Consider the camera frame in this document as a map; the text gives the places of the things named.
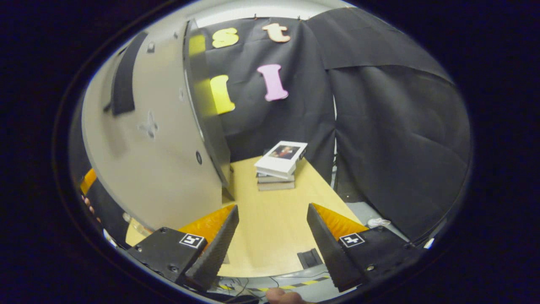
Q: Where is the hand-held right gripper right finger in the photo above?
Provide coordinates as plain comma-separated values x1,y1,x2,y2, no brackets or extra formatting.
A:
306,203,427,293

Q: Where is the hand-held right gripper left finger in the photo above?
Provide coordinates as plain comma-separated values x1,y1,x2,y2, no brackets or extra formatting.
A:
127,204,240,292

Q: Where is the clear plastic bottle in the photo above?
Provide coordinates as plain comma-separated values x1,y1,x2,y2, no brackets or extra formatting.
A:
121,211,155,238

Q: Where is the beige cabinet door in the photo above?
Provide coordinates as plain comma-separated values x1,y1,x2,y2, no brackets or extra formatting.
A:
81,19,230,231

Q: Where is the black door handle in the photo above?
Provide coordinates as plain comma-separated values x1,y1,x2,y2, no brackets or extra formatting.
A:
110,32,149,117

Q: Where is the black floor box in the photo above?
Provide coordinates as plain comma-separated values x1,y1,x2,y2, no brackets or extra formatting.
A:
297,248,324,269

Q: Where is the dark book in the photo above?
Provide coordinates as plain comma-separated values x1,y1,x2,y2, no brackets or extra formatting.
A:
257,180,296,192
256,171,296,185

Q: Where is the white book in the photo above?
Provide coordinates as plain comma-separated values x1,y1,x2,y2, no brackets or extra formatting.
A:
254,140,308,180

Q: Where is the black backdrop cloth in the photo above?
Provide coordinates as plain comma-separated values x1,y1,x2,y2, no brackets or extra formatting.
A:
305,6,473,244
196,16,339,185

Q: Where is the black cable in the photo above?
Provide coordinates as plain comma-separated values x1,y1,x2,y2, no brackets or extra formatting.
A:
216,276,271,299

